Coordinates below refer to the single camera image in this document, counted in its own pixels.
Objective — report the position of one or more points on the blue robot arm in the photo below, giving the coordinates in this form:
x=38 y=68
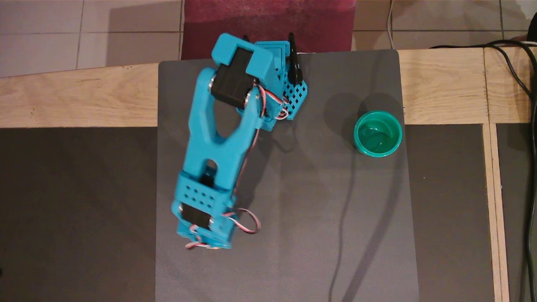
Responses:
x=209 y=138

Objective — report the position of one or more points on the blue lattice robot base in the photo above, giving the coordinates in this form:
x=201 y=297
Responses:
x=297 y=95

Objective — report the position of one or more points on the large grey table mat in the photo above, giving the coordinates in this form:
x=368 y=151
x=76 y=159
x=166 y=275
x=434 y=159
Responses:
x=327 y=230

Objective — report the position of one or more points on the dark inset table mat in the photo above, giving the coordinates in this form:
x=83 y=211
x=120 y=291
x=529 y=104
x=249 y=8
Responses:
x=75 y=218
x=453 y=218
x=514 y=218

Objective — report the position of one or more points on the green plastic cup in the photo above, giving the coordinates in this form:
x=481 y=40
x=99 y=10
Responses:
x=377 y=134

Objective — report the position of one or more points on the black table clamp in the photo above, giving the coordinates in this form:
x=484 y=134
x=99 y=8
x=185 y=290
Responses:
x=295 y=63

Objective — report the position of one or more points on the dark red rug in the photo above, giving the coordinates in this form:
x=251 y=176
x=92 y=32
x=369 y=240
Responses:
x=319 y=25

